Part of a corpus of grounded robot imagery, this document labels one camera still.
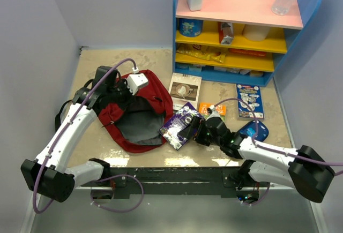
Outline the blue yellow pink shelf unit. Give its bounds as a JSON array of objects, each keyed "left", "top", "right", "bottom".
[{"left": 172, "top": 0, "right": 325, "bottom": 87}]

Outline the orange silver snack packet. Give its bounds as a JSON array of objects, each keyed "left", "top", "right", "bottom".
[{"left": 218, "top": 22, "right": 234, "bottom": 46}]

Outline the aluminium rail frame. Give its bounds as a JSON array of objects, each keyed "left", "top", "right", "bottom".
[{"left": 18, "top": 46, "right": 329, "bottom": 233}]

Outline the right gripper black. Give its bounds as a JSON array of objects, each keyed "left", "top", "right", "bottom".
[{"left": 179, "top": 116, "right": 222, "bottom": 147}]

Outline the blue comic paperback book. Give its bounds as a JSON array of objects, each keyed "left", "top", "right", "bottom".
[{"left": 236, "top": 84, "right": 265, "bottom": 120}]

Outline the red backpack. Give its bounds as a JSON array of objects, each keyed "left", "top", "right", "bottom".
[{"left": 86, "top": 70, "right": 173, "bottom": 153}]

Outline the orange treehouse paperback book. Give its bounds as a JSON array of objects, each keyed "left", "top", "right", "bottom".
[{"left": 199, "top": 102, "right": 227, "bottom": 122}]

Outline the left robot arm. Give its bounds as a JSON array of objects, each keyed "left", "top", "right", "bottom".
[{"left": 20, "top": 66, "right": 174, "bottom": 202}]

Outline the white coffee photo notebook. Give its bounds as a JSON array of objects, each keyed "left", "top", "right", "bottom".
[{"left": 169, "top": 73, "right": 202, "bottom": 112}]

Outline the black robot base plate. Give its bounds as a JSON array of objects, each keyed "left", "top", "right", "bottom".
[{"left": 79, "top": 166, "right": 271, "bottom": 200}]

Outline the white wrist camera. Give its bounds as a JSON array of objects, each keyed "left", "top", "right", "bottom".
[
  {"left": 206, "top": 105, "right": 221, "bottom": 120},
  {"left": 126, "top": 67, "right": 148, "bottom": 95}
]

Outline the blue snack can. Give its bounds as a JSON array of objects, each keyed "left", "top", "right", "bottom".
[{"left": 178, "top": 18, "right": 203, "bottom": 37}]

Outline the white paper roll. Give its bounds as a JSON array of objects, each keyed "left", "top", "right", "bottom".
[{"left": 242, "top": 24, "right": 271, "bottom": 42}]

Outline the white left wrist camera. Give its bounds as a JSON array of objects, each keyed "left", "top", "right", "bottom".
[{"left": 126, "top": 67, "right": 148, "bottom": 95}]

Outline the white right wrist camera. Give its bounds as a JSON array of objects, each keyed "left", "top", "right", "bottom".
[{"left": 206, "top": 105, "right": 221, "bottom": 120}]

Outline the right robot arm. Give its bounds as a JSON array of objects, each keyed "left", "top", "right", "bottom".
[{"left": 190, "top": 117, "right": 335, "bottom": 203}]

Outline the purple paperback book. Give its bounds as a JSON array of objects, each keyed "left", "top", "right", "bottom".
[{"left": 159, "top": 102, "right": 203, "bottom": 151}]

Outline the red flat box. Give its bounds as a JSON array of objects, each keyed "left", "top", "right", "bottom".
[{"left": 228, "top": 48, "right": 267, "bottom": 57}]

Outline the yellow chips bag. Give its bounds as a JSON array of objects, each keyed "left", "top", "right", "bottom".
[{"left": 176, "top": 43, "right": 227, "bottom": 63}]

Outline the blue pencil case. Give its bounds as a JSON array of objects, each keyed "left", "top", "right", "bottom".
[{"left": 238, "top": 121, "right": 269, "bottom": 142}]

